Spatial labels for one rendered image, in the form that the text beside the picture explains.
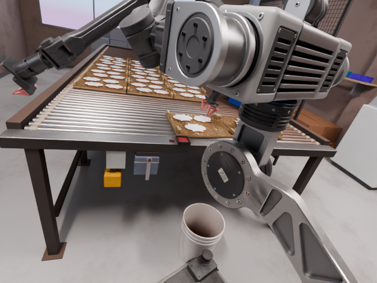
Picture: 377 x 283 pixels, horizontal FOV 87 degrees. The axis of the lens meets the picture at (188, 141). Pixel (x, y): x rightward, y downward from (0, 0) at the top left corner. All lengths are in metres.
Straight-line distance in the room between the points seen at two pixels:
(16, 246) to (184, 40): 1.79
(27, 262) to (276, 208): 1.61
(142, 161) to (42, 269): 0.98
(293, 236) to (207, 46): 0.43
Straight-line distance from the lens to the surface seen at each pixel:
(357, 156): 3.98
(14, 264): 1.85
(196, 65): 0.33
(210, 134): 1.29
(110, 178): 1.22
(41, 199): 1.42
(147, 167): 1.17
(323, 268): 0.56
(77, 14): 6.79
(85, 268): 1.71
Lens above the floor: 1.47
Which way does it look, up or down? 28 degrees down
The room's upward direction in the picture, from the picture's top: 12 degrees clockwise
